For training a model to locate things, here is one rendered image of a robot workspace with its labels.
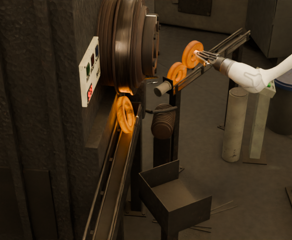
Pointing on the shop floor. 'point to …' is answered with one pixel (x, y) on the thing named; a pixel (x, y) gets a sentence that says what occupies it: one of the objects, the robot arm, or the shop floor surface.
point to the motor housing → (162, 135)
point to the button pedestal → (258, 128)
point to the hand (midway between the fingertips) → (193, 52)
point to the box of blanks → (277, 27)
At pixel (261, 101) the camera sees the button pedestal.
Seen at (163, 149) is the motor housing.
